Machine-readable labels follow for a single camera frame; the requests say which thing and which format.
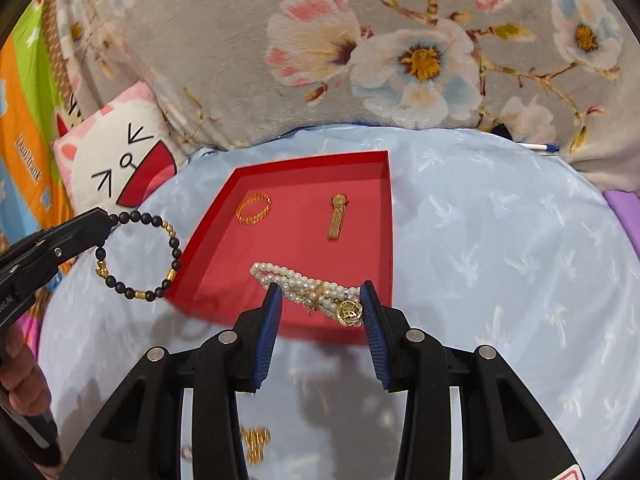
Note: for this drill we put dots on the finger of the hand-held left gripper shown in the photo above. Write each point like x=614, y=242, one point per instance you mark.
x=80, y=222
x=75, y=250

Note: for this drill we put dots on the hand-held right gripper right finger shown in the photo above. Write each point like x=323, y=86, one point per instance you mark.
x=372, y=335

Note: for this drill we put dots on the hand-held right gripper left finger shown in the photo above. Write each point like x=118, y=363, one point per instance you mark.
x=267, y=330

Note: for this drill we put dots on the red shallow box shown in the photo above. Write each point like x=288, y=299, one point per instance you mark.
x=300, y=255

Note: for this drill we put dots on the person's left hand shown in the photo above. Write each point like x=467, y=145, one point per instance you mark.
x=22, y=375

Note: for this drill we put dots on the cat face pillow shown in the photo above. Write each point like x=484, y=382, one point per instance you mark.
x=110, y=155

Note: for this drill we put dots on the colourful printed cloth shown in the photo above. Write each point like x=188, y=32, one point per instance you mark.
x=20, y=125

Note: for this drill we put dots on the gold wristwatch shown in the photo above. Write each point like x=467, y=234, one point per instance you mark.
x=336, y=225

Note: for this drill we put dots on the gold bangle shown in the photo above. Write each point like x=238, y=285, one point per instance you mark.
x=240, y=212

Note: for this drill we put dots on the light blue palm-print sheet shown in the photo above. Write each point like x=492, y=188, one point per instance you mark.
x=475, y=260

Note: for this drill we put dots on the grey floral blanket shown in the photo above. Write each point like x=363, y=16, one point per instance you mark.
x=225, y=35

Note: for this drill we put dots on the white blue pen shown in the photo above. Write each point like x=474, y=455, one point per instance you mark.
x=537, y=147

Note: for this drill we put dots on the purple pad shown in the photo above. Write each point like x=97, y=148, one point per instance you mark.
x=625, y=210

